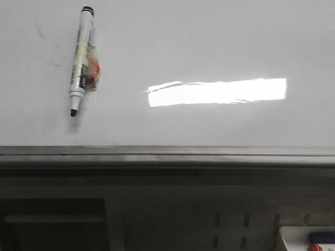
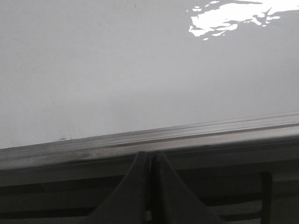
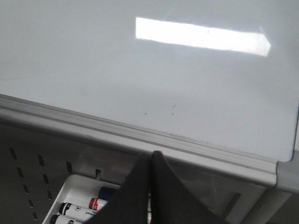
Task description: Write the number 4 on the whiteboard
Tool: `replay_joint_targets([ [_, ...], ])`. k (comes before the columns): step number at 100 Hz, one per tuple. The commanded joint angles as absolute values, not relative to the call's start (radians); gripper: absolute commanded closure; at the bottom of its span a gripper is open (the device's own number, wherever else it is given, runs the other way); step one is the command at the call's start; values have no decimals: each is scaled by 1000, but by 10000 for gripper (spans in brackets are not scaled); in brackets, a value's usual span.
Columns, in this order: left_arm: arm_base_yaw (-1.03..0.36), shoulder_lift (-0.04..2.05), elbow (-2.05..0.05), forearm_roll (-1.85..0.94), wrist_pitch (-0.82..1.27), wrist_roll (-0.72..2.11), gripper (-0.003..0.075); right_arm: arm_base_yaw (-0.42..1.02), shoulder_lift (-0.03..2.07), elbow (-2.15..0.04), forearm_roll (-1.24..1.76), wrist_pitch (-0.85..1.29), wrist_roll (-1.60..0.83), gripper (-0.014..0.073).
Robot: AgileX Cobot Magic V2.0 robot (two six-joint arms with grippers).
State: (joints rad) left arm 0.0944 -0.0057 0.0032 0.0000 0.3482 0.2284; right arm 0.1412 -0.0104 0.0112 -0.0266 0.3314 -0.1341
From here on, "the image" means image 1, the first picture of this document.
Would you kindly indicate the white storage bin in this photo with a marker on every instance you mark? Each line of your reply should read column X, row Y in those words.
column 297, row 237

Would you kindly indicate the white whiteboard marker with tape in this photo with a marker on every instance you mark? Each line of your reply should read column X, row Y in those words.
column 86, row 69

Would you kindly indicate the blue object in bin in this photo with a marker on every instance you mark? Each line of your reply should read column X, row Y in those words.
column 322, row 237

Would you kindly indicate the white slotted metal panel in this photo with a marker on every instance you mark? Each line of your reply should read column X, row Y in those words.
column 194, row 214

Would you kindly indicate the aluminium whiteboard frame rail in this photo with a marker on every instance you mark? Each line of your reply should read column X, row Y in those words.
column 28, row 156

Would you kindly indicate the white whiteboard surface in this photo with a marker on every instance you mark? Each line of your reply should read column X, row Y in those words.
column 235, row 73

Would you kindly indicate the red object in bin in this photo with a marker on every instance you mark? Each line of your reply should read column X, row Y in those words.
column 315, row 247

